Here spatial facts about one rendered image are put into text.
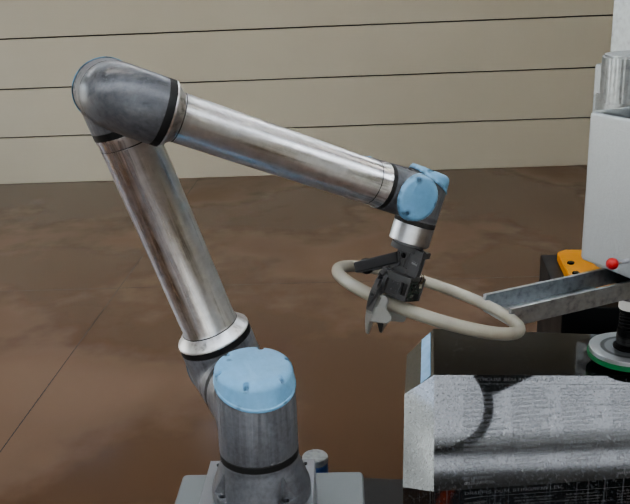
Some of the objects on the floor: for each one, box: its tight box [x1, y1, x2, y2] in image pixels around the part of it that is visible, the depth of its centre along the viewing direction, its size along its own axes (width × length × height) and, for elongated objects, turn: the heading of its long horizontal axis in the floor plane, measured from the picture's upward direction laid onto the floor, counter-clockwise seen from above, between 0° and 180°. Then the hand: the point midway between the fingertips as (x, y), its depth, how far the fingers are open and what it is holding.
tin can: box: [302, 449, 328, 473], centre depth 314 cm, size 10×10×13 cm
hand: (372, 326), depth 180 cm, fingers closed on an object, 5 cm apart
